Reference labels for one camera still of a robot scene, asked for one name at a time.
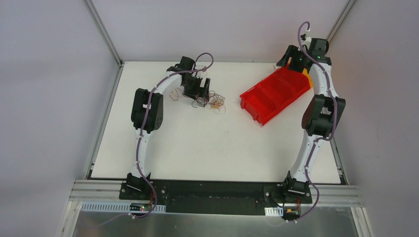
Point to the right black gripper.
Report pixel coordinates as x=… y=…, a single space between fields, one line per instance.
x=287 y=59

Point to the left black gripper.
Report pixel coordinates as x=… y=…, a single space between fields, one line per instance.
x=199 y=90

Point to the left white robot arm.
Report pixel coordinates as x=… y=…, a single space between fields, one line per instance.
x=147 y=116

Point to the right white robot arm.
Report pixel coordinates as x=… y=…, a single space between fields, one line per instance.
x=322 y=115

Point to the yellow plastic bin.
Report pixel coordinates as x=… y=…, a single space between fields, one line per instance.
x=306 y=74

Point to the red bin near yellow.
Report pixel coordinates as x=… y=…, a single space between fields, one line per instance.
x=297 y=82

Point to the middle red bin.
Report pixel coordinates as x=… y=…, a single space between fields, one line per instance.
x=280 y=92

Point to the front red bin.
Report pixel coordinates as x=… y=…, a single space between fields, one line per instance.
x=259 y=104

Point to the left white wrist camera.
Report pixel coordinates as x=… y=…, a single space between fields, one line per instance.
x=199 y=69

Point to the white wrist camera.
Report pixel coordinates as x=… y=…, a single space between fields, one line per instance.
x=199 y=69
x=307 y=34

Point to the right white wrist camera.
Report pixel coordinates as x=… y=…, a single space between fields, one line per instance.
x=307 y=34

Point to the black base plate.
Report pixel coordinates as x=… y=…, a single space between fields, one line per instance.
x=212 y=197

